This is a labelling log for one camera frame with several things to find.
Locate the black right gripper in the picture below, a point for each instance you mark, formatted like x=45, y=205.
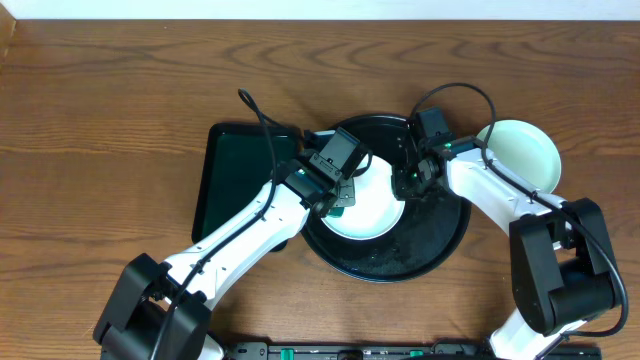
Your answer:
x=402, y=191

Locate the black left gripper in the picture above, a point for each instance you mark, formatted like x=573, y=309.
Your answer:
x=343, y=195

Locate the green sponge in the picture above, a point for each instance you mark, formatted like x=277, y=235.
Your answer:
x=336, y=212

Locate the pink plate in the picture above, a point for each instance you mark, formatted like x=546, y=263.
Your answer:
x=376, y=210

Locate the mint green plate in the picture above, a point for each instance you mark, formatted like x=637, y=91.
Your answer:
x=526, y=151

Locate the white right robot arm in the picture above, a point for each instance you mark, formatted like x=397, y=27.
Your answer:
x=563, y=268

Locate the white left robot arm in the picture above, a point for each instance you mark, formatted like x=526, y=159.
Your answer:
x=163, y=310

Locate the round black tray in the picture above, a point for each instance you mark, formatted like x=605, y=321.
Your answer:
x=428, y=230

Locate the rectangular black tray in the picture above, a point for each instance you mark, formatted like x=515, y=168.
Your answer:
x=237, y=164

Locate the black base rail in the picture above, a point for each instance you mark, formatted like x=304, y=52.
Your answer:
x=455, y=349

